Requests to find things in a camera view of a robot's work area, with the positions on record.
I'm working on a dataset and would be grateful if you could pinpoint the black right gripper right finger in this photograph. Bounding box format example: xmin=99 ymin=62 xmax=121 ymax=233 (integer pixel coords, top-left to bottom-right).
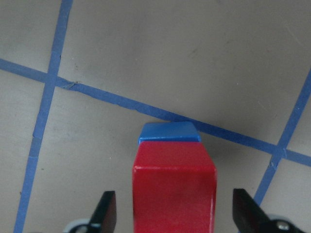
xmin=232 ymin=188 xmax=279 ymax=233

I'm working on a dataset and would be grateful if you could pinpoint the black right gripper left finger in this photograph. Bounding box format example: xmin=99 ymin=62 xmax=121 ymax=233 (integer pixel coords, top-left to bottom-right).
xmin=87 ymin=191 xmax=117 ymax=233

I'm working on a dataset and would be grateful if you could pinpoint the red wooden block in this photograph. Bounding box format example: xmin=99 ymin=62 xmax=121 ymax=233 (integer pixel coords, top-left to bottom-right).
xmin=132 ymin=141 xmax=217 ymax=233

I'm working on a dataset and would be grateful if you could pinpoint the blue wooden block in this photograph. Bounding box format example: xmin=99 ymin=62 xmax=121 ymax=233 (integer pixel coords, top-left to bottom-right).
xmin=138 ymin=121 xmax=201 ymax=144

